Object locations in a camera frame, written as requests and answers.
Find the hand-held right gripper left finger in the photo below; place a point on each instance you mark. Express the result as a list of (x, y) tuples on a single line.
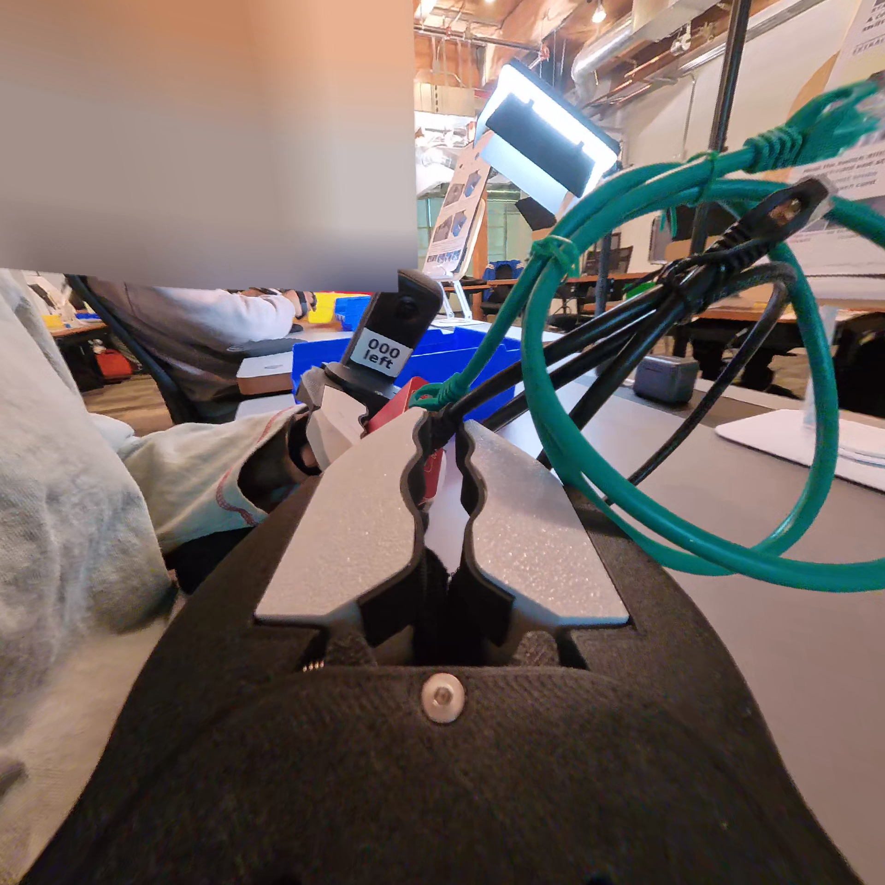
[(346, 539)]

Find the person's left hand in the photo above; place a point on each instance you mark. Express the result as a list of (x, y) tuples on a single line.
[(303, 456)]

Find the green plastic bin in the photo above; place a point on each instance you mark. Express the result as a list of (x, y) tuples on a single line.
[(644, 289)]

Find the grey power adapter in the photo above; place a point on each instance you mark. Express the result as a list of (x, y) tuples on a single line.
[(667, 380)]

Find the yellow plastic bin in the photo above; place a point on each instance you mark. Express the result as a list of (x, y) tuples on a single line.
[(321, 311)]

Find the silver air duct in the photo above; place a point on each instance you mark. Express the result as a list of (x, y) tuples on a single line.
[(601, 48)]

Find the studio light panel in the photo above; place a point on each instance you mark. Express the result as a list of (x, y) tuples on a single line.
[(546, 138)]

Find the black office chair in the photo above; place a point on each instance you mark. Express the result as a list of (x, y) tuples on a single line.
[(138, 359)]

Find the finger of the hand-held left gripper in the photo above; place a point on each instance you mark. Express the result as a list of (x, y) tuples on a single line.
[(339, 428)]

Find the red ethernet splitter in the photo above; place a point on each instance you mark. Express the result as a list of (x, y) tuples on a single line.
[(387, 415)]

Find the person's left forearm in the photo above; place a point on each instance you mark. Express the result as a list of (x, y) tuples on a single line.
[(193, 477)]

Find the grey desk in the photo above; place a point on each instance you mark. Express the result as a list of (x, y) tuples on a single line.
[(760, 657)]

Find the blue plastic bin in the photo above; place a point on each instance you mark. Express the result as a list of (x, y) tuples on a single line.
[(352, 314), (470, 352)]

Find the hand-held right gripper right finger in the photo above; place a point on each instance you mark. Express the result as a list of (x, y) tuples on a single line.
[(546, 546)]

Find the black light stand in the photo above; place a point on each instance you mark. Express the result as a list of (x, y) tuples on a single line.
[(605, 276)]

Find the wooden table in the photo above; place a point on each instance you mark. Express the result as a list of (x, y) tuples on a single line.
[(608, 278)]

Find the black slanted pole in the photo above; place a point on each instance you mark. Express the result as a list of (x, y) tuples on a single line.
[(722, 104)]

